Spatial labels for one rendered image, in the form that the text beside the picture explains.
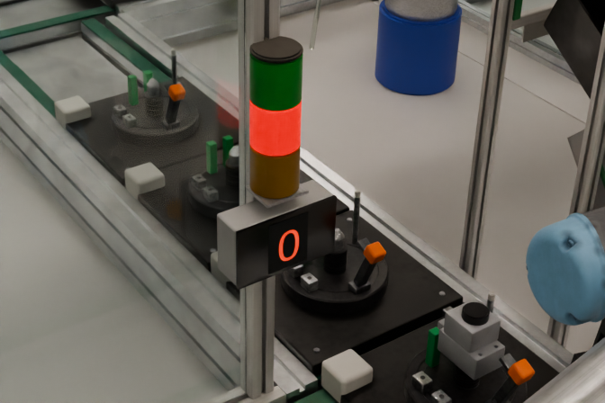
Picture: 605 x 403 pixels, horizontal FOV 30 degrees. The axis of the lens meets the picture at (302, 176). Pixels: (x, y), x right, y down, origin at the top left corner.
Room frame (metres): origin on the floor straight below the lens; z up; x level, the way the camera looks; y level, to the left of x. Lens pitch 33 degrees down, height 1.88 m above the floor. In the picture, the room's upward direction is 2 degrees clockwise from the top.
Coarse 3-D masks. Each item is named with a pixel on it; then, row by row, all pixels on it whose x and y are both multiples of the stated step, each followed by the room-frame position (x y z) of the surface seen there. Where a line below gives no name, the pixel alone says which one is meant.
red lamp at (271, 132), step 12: (252, 108) 0.94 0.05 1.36; (300, 108) 0.95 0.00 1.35; (252, 120) 0.94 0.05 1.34; (264, 120) 0.93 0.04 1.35; (276, 120) 0.93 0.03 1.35; (288, 120) 0.93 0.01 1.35; (300, 120) 0.95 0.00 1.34; (252, 132) 0.94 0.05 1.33; (264, 132) 0.93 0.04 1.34; (276, 132) 0.93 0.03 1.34; (288, 132) 0.93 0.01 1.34; (300, 132) 0.95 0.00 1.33; (252, 144) 0.94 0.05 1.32; (264, 144) 0.93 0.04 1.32; (276, 144) 0.93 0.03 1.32; (288, 144) 0.93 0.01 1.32; (300, 144) 0.95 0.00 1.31
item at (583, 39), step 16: (560, 0) 1.24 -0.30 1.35; (576, 0) 1.21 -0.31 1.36; (592, 0) 1.27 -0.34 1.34; (560, 16) 1.23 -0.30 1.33; (576, 16) 1.21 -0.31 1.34; (592, 16) 1.29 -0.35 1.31; (560, 32) 1.23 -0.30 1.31; (576, 32) 1.20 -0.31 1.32; (592, 32) 1.18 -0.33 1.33; (560, 48) 1.23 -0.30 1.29; (576, 48) 1.20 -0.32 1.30; (592, 48) 1.18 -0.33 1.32; (576, 64) 1.20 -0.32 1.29; (592, 64) 1.17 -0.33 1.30; (592, 80) 1.17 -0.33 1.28
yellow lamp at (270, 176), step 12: (252, 156) 0.94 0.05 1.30; (264, 156) 0.93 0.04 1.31; (276, 156) 0.93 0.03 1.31; (288, 156) 0.93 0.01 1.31; (252, 168) 0.94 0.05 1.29; (264, 168) 0.93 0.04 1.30; (276, 168) 0.93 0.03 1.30; (288, 168) 0.93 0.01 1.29; (252, 180) 0.94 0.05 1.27; (264, 180) 0.93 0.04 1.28; (276, 180) 0.93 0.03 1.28; (288, 180) 0.93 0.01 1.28; (264, 192) 0.93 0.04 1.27; (276, 192) 0.93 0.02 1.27; (288, 192) 0.93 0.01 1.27
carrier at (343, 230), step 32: (352, 224) 1.30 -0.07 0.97; (352, 256) 1.20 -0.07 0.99; (384, 256) 1.23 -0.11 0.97; (288, 288) 1.14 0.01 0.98; (320, 288) 1.13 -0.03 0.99; (352, 288) 1.13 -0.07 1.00; (384, 288) 1.15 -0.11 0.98; (416, 288) 1.16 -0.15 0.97; (448, 288) 1.17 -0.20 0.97; (288, 320) 1.09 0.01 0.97; (320, 320) 1.09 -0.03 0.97; (352, 320) 1.09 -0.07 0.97; (384, 320) 1.10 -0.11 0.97; (416, 320) 1.10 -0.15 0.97; (320, 352) 1.03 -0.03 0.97
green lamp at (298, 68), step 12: (252, 60) 0.94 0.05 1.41; (300, 60) 0.94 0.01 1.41; (252, 72) 0.94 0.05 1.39; (264, 72) 0.93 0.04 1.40; (276, 72) 0.93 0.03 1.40; (288, 72) 0.93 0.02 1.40; (300, 72) 0.94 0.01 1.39; (252, 84) 0.94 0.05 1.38; (264, 84) 0.93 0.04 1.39; (276, 84) 0.93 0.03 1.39; (288, 84) 0.93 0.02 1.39; (300, 84) 0.94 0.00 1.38; (252, 96) 0.94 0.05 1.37; (264, 96) 0.93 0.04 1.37; (276, 96) 0.93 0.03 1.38; (288, 96) 0.93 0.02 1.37; (300, 96) 0.95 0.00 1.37; (264, 108) 0.93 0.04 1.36; (276, 108) 0.93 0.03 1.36; (288, 108) 0.93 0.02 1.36
